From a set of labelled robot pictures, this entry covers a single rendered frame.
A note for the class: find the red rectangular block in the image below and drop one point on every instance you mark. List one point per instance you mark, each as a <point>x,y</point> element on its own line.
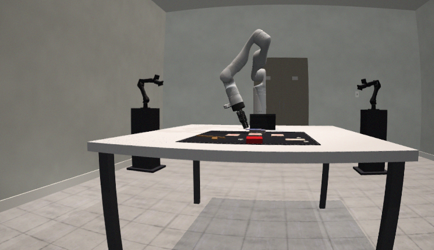
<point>256,140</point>

